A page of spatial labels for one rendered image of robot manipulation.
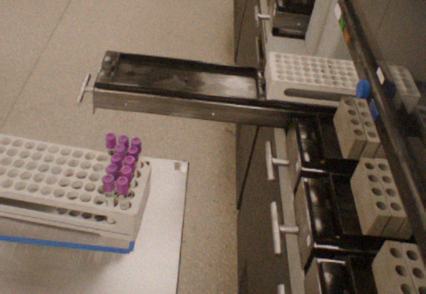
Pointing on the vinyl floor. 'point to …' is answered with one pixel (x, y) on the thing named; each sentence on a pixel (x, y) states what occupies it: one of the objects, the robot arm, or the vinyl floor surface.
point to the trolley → (101, 248)
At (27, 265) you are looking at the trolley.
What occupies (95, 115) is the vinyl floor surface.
